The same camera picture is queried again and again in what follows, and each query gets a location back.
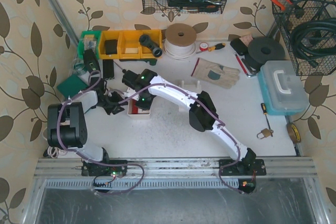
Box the cream plastic tray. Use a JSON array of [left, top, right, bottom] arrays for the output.
[[127, 94, 151, 120]]

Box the beige work glove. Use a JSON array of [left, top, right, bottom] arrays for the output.
[[191, 58, 240, 89]]

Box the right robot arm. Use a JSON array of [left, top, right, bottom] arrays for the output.
[[122, 69, 256, 170]]

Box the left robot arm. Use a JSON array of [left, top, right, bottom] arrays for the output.
[[47, 70, 112, 167]]

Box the black rectangular block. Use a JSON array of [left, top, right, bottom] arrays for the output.
[[102, 59, 114, 80]]

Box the black green device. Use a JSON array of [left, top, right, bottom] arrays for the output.
[[83, 49, 101, 73]]

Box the white peg board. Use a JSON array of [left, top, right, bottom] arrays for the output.
[[178, 80, 202, 93]]

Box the yellow plastic bin trio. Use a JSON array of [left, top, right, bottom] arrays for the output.
[[97, 29, 163, 60]]

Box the black pipe fitting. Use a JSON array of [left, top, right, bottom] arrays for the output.
[[139, 34, 163, 58]]

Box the green plastic bin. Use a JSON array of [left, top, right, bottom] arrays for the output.
[[77, 31, 101, 59]]

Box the red tape roll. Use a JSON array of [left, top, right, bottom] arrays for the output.
[[199, 42, 208, 51]]

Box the yellow black screwdriver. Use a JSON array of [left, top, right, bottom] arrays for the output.
[[196, 43, 226, 54]]

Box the black pouch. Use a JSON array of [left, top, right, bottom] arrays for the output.
[[230, 38, 248, 56]]

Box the small yellow screwdriver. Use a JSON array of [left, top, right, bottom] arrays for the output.
[[260, 103, 273, 137]]

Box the black filament spool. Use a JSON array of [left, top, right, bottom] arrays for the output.
[[244, 37, 285, 71]]

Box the brass padlock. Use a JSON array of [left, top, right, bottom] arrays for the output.
[[257, 128, 273, 140]]

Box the clear teal storage box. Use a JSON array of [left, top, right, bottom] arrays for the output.
[[257, 60, 309, 116]]

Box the brown tape roll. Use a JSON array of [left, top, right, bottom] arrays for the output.
[[286, 122, 301, 143]]

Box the white cable spool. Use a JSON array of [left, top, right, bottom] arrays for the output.
[[164, 23, 196, 60]]

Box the red handled hex key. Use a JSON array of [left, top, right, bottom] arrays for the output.
[[234, 53, 258, 78]]

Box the coiled black hose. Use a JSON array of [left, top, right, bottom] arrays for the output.
[[290, 18, 336, 67]]

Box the right wire basket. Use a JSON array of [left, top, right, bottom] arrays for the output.
[[272, 0, 335, 76]]

